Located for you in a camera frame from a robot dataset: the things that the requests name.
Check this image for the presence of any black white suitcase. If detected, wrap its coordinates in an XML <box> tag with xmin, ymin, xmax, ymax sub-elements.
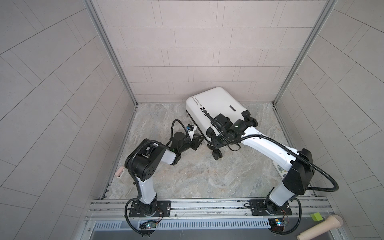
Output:
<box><xmin>186</xmin><ymin>87</ymin><xmax>258</xmax><ymax>160</ymax></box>

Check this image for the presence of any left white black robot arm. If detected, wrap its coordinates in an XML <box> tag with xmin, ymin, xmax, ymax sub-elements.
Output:
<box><xmin>125</xmin><ymin>132</ymin><xmax>204</xmax><ymax>215</ymax></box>

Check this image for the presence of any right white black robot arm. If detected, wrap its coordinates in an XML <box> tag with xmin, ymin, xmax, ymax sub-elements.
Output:
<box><xmin>203</xmin><ymin>110</ymin><xmax>314</xmax><ymax>215</ymax></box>

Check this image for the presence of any pink small device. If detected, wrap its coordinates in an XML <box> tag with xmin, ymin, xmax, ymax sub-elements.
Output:
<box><xmin>115</xmin><ymin>166</ymin><xmax>126</xmax><ymax>178</ymax></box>

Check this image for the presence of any white remote control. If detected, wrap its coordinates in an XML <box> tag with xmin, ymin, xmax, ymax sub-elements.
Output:
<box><xmin>273</xmin><ymin>162</ymin><xmax>288</xmax><ymax>179</ymax></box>

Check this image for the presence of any left circuit board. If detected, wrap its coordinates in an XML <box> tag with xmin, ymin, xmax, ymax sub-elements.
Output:
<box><xmin>139</xmin><ymin>221</ymin><xmax>158</xmax><ymax>230</ymax></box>

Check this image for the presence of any circuit board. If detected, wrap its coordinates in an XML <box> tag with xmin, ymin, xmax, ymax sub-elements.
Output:
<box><xmin>268</xmin><ymin>218</ymin><xmax>289</xmax><ymax>233</ymax></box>
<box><xmin>139</xmin><ymin>221</ymin><xmax>158</xmax><ymax>230</ymax></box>

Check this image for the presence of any right circuit board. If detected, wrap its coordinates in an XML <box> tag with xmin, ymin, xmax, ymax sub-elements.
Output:
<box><xmin>268</xmin><ymin>218</ymin><xmax>289</xmax><ymax>233</ymax></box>

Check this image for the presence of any green sticky note block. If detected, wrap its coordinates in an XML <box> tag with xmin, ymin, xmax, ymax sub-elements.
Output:
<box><xmin>310</xmin><ymin>213</ymin><xmax>323</xmax><ymax>222</ymax></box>

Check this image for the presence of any left black cable conduit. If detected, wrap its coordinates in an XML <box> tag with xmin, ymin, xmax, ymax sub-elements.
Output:
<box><xmin>124</xmin><ymin>119</ymin><xmax>191</xmax><ymax>236</ymax></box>

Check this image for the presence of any black cable conduit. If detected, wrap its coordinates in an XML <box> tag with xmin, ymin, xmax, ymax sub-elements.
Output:
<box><xmin>124</xmin><ymin>119</ymin><xmax>191</xmax><ymax>236</ymax></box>
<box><xmin>200</xmin><ymin>108</ymin><xmax>340</xmax><ymax>235</ymax></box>

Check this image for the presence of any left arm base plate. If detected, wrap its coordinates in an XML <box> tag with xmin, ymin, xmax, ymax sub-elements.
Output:
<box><xmin>129</xmin><ymin>201</ymin><xmax>171</xmax><ymax>218</ymax></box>

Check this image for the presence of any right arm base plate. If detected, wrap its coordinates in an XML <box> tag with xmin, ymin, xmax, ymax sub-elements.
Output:
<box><xmin>249</xmin><ymin>199</ymin><xmax>292</xmax><ymax>216</ymax></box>

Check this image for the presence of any aluminium mounting rail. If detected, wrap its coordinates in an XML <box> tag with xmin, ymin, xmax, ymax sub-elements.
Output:
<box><xmin>85</xmin><ymin>197</ymin><xmax>334</xmax><ymax>221</ymax></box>

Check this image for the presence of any right black cable conduit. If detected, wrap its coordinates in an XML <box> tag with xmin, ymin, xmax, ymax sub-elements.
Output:
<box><xmin>200</xmin><ymin>108</ymin><xmax>340</xmax><ymax>235</ymax></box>

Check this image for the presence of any beige wooden handle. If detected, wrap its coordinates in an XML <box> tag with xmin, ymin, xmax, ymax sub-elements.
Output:
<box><xmin>297</xmin><ymin>215</ymin><xmax>344</xmax><ymax>240</ymax></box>

